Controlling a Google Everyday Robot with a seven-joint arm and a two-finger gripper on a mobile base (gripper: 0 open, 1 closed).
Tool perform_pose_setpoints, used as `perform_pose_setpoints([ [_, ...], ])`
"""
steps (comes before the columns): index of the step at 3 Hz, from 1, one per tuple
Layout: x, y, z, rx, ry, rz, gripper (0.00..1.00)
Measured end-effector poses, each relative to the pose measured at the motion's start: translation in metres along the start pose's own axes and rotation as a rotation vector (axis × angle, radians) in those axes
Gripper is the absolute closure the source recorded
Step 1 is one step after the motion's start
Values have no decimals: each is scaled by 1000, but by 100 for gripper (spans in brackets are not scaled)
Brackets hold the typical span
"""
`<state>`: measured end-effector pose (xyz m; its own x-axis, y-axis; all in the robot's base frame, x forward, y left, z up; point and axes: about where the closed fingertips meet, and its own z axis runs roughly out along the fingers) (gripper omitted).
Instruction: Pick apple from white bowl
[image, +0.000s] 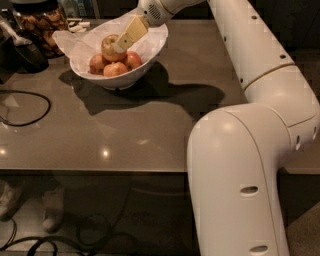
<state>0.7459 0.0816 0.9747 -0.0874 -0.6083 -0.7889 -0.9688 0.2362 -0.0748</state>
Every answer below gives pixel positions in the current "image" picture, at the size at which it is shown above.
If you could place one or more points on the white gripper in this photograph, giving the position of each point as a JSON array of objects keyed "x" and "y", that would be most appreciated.
[{"x": 151, "y": 12}]

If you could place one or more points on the yellow-red top apple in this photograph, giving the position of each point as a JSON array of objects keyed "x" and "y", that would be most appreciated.
[{"x": 108, "y": 51}]

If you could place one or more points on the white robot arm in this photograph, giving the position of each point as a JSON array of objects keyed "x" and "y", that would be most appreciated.
[{"x": 234, "y": 153}]

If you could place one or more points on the red apple right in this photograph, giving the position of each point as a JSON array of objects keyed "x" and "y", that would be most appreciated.
[{"x": 132, "y": 60}]

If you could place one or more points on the red apple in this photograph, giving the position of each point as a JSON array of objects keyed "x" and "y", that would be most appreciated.
[
  {"x": 114, "y": 69},
  {"x": 97, "y": 64},
  {"x": 132, "y": 60}
]

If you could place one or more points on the red apple front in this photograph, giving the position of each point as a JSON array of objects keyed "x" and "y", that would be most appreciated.
[{"x": 114, "y": 69}]

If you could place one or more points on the red apple left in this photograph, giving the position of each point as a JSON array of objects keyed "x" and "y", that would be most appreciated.
[{"x": 97, "y": 64}]

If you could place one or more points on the white bowl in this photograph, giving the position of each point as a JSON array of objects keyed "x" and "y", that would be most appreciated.
[{"x": 122, "y": 81}]

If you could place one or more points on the small white items behind bowl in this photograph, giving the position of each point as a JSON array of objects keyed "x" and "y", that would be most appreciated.
[{"x": 78, "y": 26}]

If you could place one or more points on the white paper liner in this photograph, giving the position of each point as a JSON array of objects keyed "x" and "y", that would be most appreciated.
[{"x": 80, "y": 47}]

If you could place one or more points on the glass jar of cookies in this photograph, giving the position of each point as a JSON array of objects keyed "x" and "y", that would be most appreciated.
[{"x": 41, "y": 18}]

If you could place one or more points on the white shoe right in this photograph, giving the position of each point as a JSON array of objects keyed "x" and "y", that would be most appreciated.
[{"x": 53, "y": 203}]

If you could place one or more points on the white shoe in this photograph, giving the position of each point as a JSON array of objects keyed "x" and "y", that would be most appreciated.
[
  {"x": 10, "y": 199},
  {"x": 53, "y": 203}
]

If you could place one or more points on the white shoe left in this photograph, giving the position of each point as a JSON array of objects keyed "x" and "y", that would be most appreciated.
[{"x": 10, "y": 199}]

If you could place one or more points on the black appliance with white handle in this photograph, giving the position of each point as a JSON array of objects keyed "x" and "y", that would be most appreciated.
[{"x": 30, "y": 57}]

